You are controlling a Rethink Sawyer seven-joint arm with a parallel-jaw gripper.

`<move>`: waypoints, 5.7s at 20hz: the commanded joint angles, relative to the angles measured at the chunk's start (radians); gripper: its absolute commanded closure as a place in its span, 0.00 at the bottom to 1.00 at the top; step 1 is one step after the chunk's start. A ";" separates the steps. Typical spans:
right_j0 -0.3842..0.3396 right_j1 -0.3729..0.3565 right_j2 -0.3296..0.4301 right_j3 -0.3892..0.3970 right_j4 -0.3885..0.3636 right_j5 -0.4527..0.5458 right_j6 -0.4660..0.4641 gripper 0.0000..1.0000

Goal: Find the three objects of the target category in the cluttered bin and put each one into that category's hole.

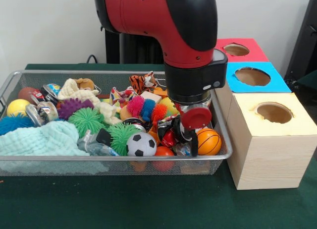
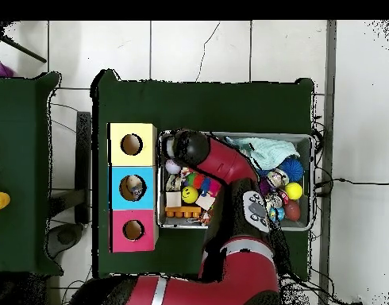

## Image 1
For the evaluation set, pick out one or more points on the yellow smiley face ball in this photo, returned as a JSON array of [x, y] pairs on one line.
[[171, 105]]

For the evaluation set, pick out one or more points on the silver soda can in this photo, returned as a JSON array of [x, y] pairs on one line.
[[168, 130]]

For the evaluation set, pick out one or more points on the green spiky ball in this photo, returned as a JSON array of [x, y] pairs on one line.
[[121, 137], [86, 121]]

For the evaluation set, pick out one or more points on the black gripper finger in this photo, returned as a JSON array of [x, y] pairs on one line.
[[194, 143]]

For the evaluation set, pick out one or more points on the orange tiger plush toy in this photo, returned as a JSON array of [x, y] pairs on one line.
[[142, 81]]

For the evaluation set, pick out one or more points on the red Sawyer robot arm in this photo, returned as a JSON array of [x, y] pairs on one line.
[[153, 16]]

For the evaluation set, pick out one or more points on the silver mesh bin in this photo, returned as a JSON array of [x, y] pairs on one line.
[[74, 157]]

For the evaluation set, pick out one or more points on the wooden box with three holes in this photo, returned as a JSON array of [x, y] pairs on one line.
[[267, 159]]

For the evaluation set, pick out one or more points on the black flat panel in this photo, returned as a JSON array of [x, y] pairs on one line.
[[307, 40]]

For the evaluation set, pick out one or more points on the black and white soccer ball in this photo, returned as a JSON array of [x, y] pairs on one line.
[[141, 144]]

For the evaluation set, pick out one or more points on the plain yellow ball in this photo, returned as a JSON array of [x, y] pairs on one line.
[[17, 107]]

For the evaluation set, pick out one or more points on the red rubber ball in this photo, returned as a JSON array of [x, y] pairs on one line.
[[163, 151]]

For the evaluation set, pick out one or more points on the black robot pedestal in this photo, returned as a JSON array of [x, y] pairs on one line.
[[138, 48]]

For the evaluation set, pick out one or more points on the orange basketball toy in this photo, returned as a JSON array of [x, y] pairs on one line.
[[210, 142]]

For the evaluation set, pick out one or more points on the blue spiky ball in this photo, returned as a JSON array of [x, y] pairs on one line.
[[13, 123]]

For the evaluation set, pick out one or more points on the mint green cloth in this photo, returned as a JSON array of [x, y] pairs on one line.
[[37, 139]]

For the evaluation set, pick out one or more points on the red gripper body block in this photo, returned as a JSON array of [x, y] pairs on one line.
[[198, 118]]

